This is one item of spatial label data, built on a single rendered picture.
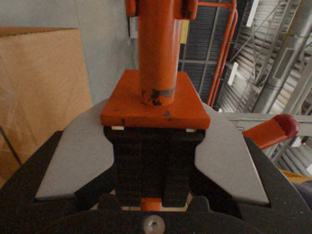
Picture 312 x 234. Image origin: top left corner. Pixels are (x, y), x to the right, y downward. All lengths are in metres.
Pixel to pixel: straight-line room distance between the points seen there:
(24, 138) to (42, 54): 0.10
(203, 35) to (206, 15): 1.06
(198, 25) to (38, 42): 10.73
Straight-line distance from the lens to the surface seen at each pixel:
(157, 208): 0.18
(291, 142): 2.91
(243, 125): 1.49
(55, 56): 0.25
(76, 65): 0.30
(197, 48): 11.12
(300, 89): 2.87
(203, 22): 10.95
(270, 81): 6.11
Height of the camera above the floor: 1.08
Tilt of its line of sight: 2 degrees up
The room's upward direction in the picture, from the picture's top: 92 degrees clockwise
